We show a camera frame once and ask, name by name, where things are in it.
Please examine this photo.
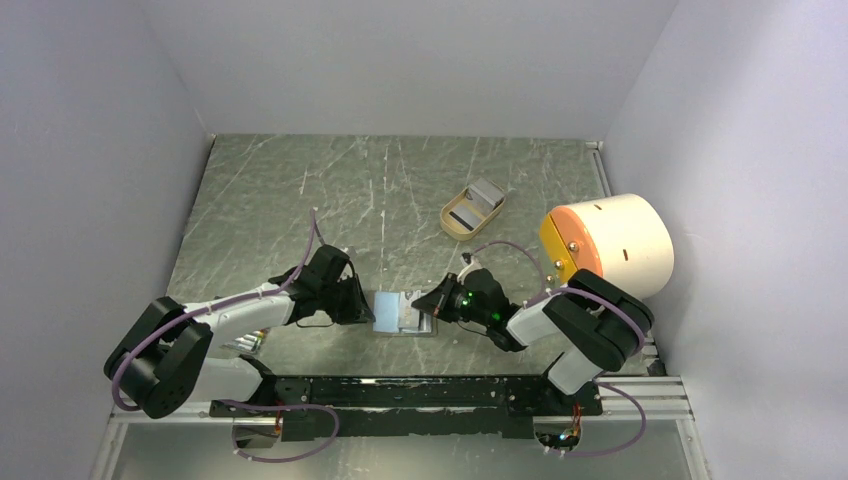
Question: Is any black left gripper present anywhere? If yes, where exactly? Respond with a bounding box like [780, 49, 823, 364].
[319, 272, 375, 325]

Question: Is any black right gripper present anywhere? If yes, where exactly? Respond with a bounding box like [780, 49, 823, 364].
[412, 272, 491, 327]

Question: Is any grey card holder wallet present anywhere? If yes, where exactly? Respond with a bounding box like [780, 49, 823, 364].
[372, 290, 436, 336]

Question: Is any stack of credit cards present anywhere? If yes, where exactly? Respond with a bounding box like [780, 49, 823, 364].
[465, 178, 505, 216]

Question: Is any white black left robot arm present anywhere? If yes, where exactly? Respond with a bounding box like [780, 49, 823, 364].
[103, 245, 374, 419]

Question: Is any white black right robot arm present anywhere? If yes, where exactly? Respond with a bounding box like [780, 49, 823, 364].
[411, 268, 655, 414]

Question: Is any loose card in tray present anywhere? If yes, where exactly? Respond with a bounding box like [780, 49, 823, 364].
[448, 202, 483, 232]

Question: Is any beige oval tray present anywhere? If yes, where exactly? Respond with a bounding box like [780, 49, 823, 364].
[439, 178, 506, 241]

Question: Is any pack of coloured markers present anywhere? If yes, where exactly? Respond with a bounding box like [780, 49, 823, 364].
[223, 330, 267, 355]

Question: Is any cream cylinder orange lid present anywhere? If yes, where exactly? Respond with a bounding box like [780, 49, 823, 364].
[539, 194, 674, 300]

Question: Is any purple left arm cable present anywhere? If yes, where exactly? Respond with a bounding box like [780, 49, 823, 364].
[111, 208, 343, 464]

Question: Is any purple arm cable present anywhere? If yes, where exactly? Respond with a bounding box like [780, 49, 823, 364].
[462, 241, 647, 460]
[111, 208, 343, 464]

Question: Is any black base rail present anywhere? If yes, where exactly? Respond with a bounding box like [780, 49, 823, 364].
[208, 375, 603, 441]

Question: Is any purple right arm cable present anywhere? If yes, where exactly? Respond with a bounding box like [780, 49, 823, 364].
[462, 241, 647, 460]

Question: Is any aluminium frame rail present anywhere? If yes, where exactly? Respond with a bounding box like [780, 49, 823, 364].
[92, 375, 709, 479]

